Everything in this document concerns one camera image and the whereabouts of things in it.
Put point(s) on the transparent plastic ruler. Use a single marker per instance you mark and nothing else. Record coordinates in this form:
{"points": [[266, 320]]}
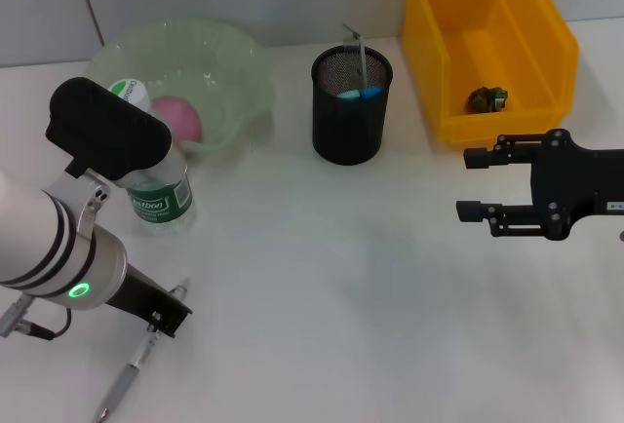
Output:
{"points": [[353, 40]]}

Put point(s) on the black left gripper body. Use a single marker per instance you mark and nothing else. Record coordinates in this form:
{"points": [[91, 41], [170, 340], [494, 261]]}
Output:
{"points": [[139, 291]]}

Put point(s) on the green glass fruit bowl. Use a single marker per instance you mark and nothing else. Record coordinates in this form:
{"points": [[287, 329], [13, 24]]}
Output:
{"points": [[219, 62]]}

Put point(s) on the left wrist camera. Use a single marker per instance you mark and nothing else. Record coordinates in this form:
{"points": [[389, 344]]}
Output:
{"points": [[107, 130]]}

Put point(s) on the clear water bottle green label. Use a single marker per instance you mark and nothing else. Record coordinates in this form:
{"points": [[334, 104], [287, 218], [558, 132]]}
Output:
{"points": [[161, 203]]}

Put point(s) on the black mesh pen holder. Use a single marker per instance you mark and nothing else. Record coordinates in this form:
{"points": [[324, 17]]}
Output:
{"points": [[351, 135]]}

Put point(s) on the yellow plastic bin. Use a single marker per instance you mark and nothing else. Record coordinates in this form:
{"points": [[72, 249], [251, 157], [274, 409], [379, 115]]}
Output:
{"points": [[439, 28]]}

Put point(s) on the pink peach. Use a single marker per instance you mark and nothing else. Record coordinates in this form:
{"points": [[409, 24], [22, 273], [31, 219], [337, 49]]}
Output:
{"points": [[183, 118]]}

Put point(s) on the blue scissors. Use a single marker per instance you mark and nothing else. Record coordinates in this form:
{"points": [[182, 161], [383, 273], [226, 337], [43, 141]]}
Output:
{"points": [[370, 92]]}

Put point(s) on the green plastic wrapper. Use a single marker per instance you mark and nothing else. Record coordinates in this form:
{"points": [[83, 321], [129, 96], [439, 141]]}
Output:
{"points": [[485, 100]]}

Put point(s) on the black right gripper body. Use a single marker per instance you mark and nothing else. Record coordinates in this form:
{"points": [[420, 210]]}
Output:
{"points": [[575, 184]]}

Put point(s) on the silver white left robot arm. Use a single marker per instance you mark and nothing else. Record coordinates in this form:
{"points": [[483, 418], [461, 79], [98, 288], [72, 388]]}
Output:
{"points": [[49, 238]]}

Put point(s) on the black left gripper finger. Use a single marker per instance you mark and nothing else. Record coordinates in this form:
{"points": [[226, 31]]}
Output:
{"points": [[170, 316]]}

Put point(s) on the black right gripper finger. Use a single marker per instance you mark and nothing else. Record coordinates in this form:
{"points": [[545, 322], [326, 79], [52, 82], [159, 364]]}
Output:
{"points": [[502, 152], [507, 218]]}

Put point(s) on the silver pen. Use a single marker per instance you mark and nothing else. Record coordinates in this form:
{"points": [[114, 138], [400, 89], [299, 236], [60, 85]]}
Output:
{"points": [[122, 384]]}

